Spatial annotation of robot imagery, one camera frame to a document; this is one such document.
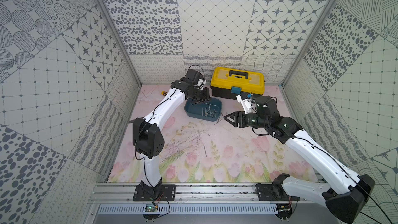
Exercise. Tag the yellow black toolbox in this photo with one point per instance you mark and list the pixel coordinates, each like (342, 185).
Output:
(227, 83)

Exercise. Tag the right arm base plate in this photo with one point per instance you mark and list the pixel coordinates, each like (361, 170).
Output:
(269, 192)

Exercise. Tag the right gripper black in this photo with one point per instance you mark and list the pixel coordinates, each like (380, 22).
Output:
(236, 114)

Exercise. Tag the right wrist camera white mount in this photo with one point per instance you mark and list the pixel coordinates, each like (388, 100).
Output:
(245, 99)

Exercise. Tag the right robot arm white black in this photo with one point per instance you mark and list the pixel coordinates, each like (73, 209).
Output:
(344, 192)

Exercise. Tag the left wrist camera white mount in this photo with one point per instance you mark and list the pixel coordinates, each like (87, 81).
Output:
(201, 83)

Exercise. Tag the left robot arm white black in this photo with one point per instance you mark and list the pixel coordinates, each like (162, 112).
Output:
(148, 140)

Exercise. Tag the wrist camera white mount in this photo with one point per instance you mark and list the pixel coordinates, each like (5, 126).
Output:
(245, 99)
(201, 83)

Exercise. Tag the teal plastic storage box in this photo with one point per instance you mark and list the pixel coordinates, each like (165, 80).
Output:
(196, 110)

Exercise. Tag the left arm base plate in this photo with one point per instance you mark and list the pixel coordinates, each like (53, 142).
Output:
(162, 192)

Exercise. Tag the aluminium mounting rail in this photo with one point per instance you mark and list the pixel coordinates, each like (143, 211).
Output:
(217, 193)

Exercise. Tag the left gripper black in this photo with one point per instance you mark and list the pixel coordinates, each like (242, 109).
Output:
(200, 95)

